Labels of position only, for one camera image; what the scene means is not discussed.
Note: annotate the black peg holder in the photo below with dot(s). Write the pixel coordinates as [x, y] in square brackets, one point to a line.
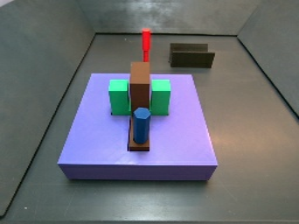
[191, 55]

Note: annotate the purple board base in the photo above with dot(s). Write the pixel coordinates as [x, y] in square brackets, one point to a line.
[180, 153]

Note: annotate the left green block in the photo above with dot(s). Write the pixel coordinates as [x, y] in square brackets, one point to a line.
[119, 100]

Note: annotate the right green block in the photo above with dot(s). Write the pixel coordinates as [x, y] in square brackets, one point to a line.
[160, 97]

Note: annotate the blue hexagonal peg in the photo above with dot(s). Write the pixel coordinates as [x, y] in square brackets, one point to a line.
[142, 118]

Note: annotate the red cylinder peg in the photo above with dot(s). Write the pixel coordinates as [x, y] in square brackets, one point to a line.
[146, 33]

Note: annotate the green block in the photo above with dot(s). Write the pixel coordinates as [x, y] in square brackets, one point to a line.
[160, 97]
[119, 100]

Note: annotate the brown L-shaped block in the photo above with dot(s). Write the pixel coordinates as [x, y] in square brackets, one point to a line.
[139, 97]

